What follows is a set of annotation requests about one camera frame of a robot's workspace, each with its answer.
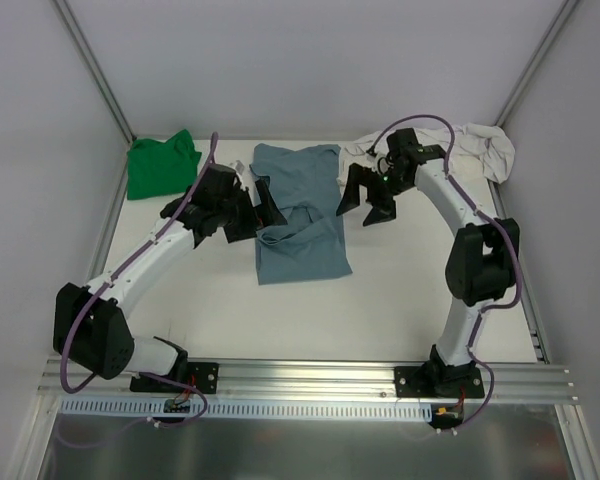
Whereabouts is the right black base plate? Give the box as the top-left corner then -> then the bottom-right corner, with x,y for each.
393,365 -> 485,399

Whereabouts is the aluminium frame post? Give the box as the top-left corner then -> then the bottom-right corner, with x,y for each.
495,0 -> 582,129
50,0 -> 136,144

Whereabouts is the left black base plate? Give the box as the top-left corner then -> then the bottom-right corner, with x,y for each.
129,361 -> 220,394

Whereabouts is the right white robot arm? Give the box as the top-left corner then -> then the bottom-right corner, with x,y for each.
336,128 -> 520,399

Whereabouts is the white t shirt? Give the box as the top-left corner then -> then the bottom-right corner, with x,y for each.
340,123 -> 515,184

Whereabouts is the left aluminium frame post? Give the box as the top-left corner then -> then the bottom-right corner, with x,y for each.
50,0 -> 136,144

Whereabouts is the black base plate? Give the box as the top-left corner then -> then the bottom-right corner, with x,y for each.
393,365 -> 485,399
129,361 -> 220,394

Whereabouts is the aluminium mounting rail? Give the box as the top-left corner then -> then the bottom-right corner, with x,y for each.
38,357 -> 579,404

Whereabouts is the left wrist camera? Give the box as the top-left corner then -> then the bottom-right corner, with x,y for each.
231,160 -> 245,175

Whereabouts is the green t shirt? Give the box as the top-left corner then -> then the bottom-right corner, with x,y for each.
127,129 -> 201,201

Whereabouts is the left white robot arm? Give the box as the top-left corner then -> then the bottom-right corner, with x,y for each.
52,164 -> 286,391

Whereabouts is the blue t shirt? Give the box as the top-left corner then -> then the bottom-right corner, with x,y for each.
250,144 -> 352,285

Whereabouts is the slotted white cable duct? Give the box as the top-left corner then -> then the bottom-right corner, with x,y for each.
59,397 -> 432,423

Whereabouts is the right aluminium frame post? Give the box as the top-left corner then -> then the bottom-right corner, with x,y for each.
495,0 -> 582,129

